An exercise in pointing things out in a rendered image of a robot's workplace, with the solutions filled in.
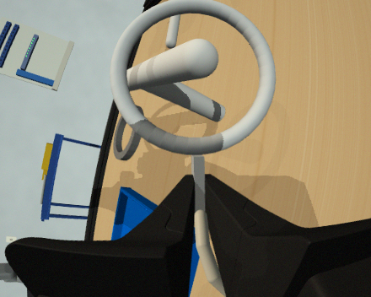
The blue tray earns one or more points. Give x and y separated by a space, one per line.
129 215

